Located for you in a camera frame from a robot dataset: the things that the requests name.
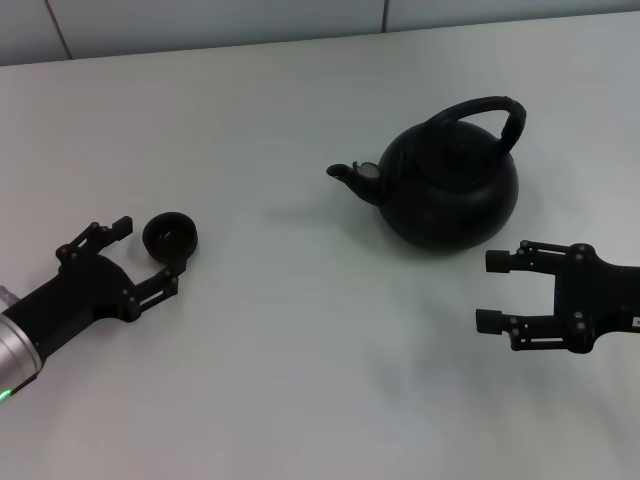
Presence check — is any black teapot lid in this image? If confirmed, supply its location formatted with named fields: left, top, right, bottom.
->
left=417, top=132, right=496, bottom=190

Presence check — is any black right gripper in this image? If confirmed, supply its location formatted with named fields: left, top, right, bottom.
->
left=474, top=239, right=640, bottom=354

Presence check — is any small dark teacup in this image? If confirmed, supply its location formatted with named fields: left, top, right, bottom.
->
left=141, top=211, right=199, bottom=264

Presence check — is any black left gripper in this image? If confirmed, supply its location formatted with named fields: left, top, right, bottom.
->
left=3, top=216, right=190, bottom=359

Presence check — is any black round teapot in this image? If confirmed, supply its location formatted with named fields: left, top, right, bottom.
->
left=326, top=95, right=528, bottom=258

